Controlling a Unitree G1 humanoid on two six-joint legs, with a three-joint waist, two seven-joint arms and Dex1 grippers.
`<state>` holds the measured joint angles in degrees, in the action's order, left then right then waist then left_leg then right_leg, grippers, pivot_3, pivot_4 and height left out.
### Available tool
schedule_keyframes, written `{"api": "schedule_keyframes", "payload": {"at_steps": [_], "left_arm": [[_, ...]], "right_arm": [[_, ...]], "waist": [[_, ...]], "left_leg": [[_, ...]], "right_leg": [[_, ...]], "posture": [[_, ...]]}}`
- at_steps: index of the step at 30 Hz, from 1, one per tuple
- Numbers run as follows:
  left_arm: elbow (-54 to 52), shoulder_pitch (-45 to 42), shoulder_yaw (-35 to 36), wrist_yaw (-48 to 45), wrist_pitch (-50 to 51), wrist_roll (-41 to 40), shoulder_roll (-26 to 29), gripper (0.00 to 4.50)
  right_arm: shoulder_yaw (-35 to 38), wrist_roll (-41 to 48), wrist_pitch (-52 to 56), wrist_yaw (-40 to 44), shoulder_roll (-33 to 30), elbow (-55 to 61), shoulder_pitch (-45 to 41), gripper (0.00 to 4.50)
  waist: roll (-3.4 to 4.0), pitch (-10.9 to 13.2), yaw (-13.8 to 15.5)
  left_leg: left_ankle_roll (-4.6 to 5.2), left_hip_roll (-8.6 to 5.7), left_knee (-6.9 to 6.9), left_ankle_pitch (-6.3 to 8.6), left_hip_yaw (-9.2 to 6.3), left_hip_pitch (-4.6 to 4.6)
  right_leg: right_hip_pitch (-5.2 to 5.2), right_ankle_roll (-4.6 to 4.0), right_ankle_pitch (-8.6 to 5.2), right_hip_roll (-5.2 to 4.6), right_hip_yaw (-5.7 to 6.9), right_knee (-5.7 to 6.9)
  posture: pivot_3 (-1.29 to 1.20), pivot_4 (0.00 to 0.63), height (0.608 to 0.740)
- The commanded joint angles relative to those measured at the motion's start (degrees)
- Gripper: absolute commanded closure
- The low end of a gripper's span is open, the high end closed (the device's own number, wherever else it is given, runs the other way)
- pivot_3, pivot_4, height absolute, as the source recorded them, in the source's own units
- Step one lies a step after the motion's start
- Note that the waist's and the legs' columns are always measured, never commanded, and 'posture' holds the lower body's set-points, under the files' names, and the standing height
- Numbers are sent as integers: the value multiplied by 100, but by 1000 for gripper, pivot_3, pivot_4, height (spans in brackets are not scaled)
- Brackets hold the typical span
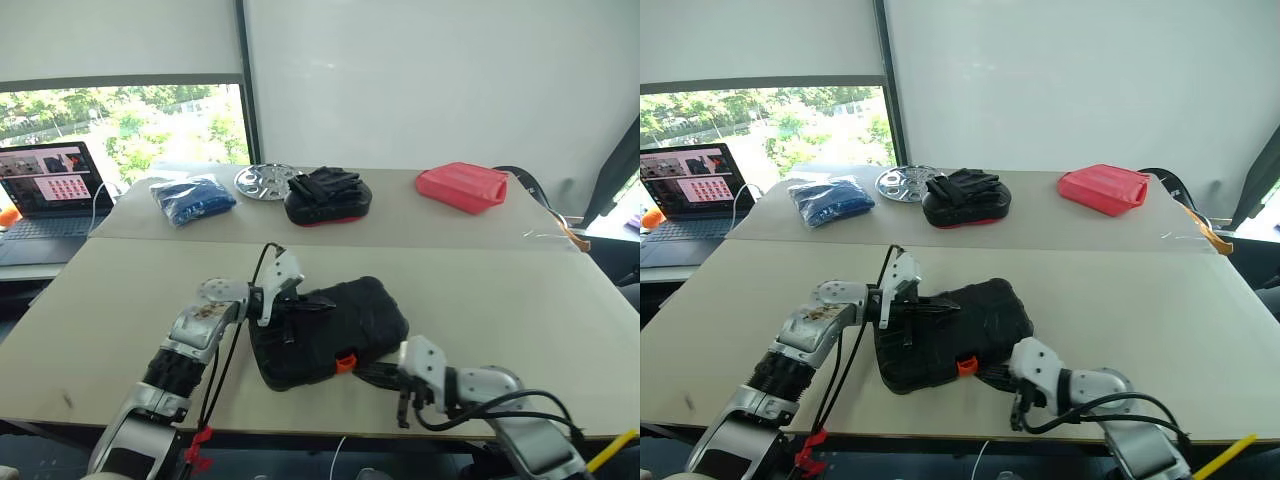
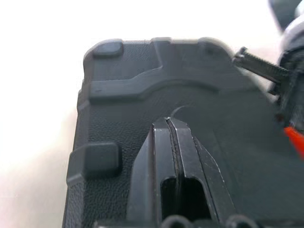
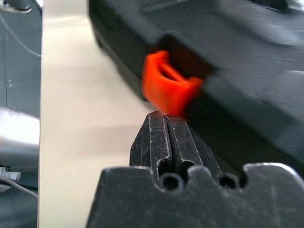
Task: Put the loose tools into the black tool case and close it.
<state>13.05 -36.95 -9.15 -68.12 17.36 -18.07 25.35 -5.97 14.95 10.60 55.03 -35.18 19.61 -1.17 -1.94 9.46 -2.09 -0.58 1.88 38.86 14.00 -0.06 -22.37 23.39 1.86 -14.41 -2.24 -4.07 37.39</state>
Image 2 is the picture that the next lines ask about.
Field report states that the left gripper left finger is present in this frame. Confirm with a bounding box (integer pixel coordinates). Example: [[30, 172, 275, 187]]
[[126, 117, 178, 222]]

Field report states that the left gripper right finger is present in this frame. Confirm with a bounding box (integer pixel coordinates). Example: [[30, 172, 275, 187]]
[[168, 119, 236, 215]]

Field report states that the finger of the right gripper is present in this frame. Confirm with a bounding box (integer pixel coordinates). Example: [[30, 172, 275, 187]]
[[233, 47, 290, 83]]

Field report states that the black tool case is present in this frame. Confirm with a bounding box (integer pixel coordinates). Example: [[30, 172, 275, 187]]
[[60, 35, 304, 228]]

